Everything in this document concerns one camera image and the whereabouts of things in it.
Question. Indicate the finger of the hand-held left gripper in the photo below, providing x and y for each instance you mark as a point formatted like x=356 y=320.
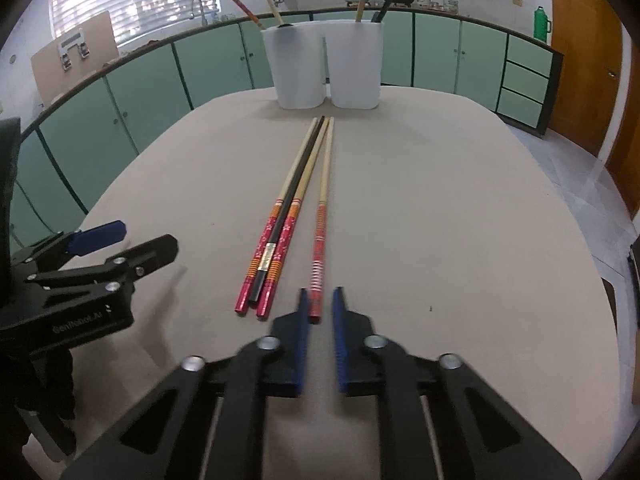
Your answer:
x=150 y=252
x=97 y=236

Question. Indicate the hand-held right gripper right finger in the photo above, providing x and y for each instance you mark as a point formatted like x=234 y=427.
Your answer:
x=340 y=345

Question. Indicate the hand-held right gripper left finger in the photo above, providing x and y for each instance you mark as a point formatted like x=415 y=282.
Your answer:
x=302 y=345

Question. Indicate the red striped bamboo chopstick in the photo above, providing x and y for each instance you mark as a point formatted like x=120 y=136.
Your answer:
x=322 y=210

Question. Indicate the white double utensil holder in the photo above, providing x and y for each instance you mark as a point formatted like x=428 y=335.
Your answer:
x=300 y=70

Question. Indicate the green base cabinets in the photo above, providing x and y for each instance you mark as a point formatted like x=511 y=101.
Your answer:
x=145 y=90

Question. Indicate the brown cardboard board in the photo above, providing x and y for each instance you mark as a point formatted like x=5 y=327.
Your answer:
x=50 y=70

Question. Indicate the white clamp device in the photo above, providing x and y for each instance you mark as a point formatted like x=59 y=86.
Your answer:
x=72 y=39

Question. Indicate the white window blinds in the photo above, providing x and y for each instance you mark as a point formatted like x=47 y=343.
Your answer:
x=125 y=0

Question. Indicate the metal kitchen faucet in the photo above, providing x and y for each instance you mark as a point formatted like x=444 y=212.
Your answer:
x=202 y=10

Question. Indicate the green cabinet drawer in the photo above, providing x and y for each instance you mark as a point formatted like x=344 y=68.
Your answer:
x=530 y=52
x=525 y=82
x=520 y=107

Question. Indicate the dark glass cabinet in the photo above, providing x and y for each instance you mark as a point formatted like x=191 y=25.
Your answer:
x=635 y=280

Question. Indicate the wooden door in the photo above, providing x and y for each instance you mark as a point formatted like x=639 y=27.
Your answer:
x=580 y=60
x=627 y=160

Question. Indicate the glass jar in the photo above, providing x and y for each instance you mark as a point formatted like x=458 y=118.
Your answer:
x=450 y=4

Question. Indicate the green thermos flask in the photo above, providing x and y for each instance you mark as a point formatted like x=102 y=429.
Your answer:
x=541 y=25

